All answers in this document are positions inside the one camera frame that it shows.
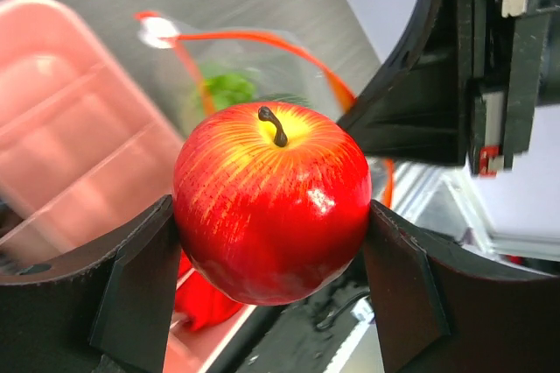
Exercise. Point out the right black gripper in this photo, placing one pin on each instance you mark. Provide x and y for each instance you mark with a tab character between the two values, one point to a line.
416	108

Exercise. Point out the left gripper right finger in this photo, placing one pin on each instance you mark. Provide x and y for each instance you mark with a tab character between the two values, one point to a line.
441	308

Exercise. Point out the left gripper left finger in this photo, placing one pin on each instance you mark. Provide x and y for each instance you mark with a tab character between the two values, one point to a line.
103	307

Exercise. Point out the red pepper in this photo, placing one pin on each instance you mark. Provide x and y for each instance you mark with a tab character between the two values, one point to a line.
271	201

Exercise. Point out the green grape bunch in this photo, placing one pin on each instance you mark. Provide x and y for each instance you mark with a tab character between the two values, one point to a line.
229	86

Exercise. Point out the clear zip top bag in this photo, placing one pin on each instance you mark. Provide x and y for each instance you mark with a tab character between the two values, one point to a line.
199	72

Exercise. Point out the red rolled sock lower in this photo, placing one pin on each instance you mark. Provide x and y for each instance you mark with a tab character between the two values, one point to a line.
200	302

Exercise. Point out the pink divided organizer tray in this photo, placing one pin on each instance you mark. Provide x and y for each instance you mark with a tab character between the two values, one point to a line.
83	152

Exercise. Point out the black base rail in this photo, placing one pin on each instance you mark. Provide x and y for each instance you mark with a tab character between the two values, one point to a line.
307	334

